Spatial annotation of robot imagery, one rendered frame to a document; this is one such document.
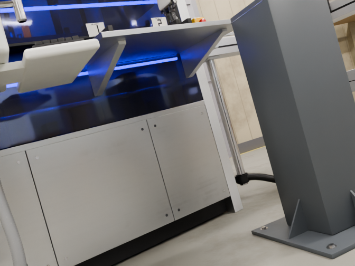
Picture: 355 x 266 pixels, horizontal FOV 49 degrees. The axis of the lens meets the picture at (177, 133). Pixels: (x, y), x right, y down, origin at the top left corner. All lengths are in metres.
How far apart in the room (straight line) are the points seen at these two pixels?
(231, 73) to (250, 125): 0.65
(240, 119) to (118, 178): 3.05
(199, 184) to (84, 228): 0.60
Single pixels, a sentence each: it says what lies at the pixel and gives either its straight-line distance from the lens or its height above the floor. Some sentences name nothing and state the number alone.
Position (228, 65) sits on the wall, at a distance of 4.64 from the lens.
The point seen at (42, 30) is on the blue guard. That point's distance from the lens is 1.73.
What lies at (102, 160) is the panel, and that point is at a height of 0.46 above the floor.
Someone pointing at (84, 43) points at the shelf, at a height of 0.79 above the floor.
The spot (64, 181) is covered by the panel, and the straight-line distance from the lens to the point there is 1.62.
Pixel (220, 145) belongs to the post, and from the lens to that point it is 2.01.
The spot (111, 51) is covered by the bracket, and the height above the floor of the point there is 0.84.
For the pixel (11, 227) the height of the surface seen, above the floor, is 0.35.
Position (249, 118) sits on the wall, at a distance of 4.66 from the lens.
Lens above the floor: 0.51
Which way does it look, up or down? 1 degrees down
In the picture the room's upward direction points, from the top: 16 degrees counter-clockwise
